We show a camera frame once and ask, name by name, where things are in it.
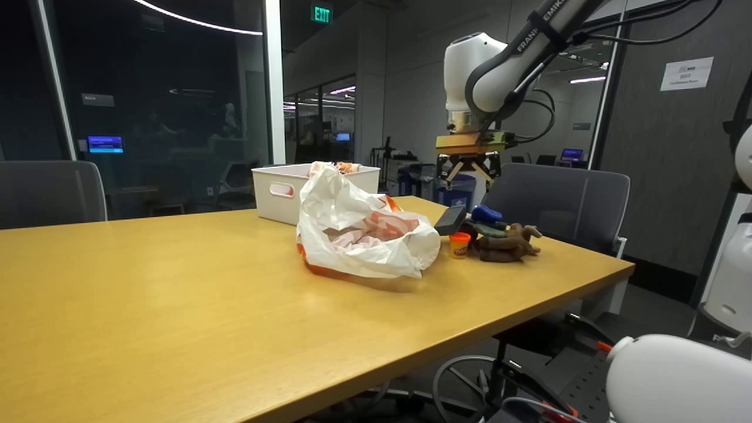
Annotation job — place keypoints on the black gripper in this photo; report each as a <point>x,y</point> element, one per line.
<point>471,155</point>

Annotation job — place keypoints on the green cloth item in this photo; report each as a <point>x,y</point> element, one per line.
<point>492,231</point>

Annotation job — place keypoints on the white upright machine housing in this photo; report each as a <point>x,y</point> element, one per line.
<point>733,265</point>

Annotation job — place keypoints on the white orange striped plastic bag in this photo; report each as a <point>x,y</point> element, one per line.
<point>368,235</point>

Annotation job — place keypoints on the tan wrist camera mount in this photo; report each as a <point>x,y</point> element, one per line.
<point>471,142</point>

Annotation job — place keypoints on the green exit sign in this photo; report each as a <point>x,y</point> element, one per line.
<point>324,14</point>

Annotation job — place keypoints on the white wall notice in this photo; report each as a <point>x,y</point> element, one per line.
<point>687,72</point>

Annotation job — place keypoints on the black foam block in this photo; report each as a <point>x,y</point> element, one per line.
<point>453,219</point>

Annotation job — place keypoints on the glowing blue monitor screen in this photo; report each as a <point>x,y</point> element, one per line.
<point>106,144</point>

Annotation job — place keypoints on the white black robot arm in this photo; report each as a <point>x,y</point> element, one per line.
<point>486,78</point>

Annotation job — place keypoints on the brown plush toy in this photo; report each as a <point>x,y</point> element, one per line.
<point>509,247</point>

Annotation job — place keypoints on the white storage bin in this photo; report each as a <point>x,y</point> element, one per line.
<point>273,191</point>

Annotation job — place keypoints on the grey office chair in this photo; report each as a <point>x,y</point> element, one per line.
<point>566,203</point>
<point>48,191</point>

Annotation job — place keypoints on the white rounded machine housing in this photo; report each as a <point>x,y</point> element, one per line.
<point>683,384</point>

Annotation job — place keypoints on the white window pillar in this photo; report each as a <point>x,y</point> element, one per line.
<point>273,78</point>

